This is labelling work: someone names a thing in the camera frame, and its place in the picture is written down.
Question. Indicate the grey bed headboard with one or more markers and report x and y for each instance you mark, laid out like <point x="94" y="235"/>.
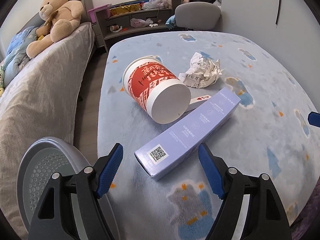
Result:
<point x="85" y="17"/>

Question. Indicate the pink plastic bag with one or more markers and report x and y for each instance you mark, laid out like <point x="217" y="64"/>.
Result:
<point x="139" y="23"/>

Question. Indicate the bed with grey checked cover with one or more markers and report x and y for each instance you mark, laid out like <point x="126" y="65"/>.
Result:
<point x="40" y="102"/>

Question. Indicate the grey perforated trash bin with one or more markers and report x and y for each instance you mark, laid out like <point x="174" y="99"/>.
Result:
<point x="42" y="159"/>

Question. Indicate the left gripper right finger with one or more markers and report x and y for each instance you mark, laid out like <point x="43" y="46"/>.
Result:
<point x="266" y="217"/>

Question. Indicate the light blue patterned blanket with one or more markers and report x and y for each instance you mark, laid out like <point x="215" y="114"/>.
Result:
<point x="258" y="123"/>

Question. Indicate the blue folded quilt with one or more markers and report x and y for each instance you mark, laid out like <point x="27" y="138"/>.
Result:
<point x="16" y="57"/>

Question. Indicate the white paper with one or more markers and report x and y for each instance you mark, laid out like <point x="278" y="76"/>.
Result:
<point x="203" y="72"/>

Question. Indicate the large tan teddy bear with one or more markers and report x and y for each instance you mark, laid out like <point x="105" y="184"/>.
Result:
<point x="61" y="18"/>

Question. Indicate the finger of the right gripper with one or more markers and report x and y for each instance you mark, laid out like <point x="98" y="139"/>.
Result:
<point x="314" y="119"/>

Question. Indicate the purple storage box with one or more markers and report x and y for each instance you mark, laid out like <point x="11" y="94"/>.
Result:
<point x="101" y="10"/>

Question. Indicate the purple toothpaste box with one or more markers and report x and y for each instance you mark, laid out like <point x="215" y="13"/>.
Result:
<point x="166" y="151"/>

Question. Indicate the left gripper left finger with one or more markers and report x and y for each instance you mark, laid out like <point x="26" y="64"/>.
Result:
<point x="54" y="216"/>

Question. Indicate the grey desk shelf unit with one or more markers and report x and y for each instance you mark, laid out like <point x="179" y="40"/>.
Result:
<point x="117" y="27"/>

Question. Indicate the small green doll toy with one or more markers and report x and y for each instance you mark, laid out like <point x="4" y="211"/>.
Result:
<point x="1" y="81"/>

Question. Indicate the red white paper strip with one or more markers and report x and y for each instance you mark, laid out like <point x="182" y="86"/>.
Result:
<point x="196" y="102"/>

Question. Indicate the grey office chair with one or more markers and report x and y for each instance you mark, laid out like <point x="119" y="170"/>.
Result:
<point x="197" y="16"/>

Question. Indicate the red white paper cup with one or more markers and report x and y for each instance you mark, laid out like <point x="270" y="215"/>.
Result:
<point x="156" y="89"/>

